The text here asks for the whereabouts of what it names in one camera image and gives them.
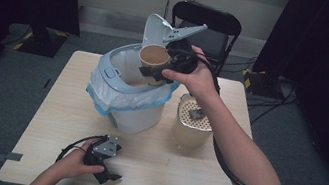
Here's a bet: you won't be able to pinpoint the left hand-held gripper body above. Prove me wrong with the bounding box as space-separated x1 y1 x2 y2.
82 131 125 172

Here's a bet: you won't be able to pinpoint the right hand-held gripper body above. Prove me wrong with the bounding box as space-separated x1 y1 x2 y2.
157 17 209 77

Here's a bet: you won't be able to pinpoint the brown paper cup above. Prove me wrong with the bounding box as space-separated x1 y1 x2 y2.
135 41 174 73

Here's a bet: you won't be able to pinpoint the white trash can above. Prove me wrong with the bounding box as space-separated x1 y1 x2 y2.
80 4 193 142

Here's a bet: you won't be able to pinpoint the person's right hand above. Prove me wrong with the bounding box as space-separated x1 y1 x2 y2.
157 40 228 107

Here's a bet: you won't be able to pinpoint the person's left hand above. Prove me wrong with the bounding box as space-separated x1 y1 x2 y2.
51 132 111 185

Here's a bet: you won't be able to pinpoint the black folding chair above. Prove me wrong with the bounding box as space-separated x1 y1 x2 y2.
161 0 246 82

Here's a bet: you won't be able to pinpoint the white trash bag, blue rim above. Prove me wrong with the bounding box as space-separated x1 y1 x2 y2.
82 63 183 128

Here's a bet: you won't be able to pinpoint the small dark grey object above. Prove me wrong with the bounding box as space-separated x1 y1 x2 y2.
188 107 207 123

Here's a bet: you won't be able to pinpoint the translucent container with perforated lid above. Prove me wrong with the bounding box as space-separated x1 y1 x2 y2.
169 91 220 155

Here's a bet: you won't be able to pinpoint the black box with yellow tape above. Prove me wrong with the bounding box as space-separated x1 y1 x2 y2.
239 67 293 101

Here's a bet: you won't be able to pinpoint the grey tape strip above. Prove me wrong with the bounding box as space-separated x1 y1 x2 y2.
0 149 24 165

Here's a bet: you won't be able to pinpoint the black stand base, yellow tape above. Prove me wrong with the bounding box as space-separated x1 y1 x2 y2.
11 21 71 61

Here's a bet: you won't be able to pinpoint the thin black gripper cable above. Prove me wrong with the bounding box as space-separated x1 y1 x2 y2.
54 128 107 171

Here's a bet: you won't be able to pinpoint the black floor cables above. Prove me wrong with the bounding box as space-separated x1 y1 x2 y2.
212 51 305 132

